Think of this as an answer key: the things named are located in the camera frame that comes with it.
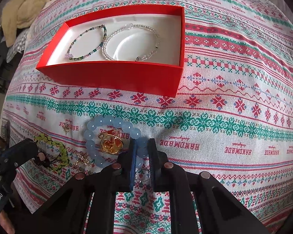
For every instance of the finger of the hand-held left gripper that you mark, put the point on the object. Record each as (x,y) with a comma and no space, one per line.
(24,151)

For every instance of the silver hoop earring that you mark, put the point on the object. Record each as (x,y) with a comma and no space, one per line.
(136,176)

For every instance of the patterned bedspread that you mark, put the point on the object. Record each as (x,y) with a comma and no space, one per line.
(234,78)

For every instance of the grey checkered sheet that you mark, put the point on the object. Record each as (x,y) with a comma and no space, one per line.
(17,46)

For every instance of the red jewelry box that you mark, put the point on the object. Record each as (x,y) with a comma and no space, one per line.
(112,78)

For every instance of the small gold earring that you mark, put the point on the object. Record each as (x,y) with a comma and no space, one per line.
(66,126)

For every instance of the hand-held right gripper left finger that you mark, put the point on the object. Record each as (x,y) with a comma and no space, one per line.
(133,165)

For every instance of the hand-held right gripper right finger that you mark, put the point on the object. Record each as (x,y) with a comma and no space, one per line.
(151,165)

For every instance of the beige quilted blanket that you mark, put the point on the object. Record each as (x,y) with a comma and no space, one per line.
(39,2)

